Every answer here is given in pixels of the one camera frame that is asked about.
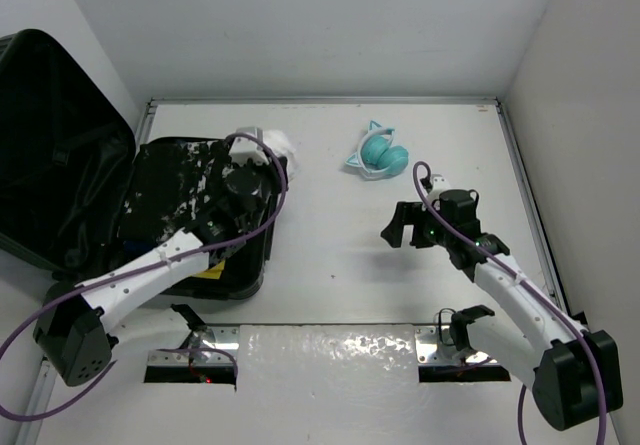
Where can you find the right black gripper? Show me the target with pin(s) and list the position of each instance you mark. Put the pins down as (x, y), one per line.
(406, 213)

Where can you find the teal cat-ear headphones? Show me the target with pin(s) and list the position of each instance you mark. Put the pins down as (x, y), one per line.
(376, 156)

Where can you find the white cloth bundle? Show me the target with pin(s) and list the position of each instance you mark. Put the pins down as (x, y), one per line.
(283, 147)

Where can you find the yellow pants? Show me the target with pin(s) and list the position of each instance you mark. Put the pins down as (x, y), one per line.
(213, 273)

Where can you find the black white patterned garment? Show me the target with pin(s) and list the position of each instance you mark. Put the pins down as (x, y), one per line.
(173, 181)

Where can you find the black suitcase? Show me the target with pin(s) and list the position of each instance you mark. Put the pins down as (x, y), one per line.
(67, 160)

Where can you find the blue white patterned shorts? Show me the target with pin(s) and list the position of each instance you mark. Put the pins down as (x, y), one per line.
(137, 247)

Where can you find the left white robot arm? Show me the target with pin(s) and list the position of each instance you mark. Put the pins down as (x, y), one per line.
(85, 327)

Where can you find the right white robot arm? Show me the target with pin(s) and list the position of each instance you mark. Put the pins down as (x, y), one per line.
(572, 373)

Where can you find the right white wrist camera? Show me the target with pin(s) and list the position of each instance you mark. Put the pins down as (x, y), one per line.
(434, 185)

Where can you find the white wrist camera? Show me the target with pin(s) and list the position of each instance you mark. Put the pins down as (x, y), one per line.
(434, 185)
(244, 151)

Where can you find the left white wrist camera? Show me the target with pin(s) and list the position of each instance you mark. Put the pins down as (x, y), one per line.
(244, 151)

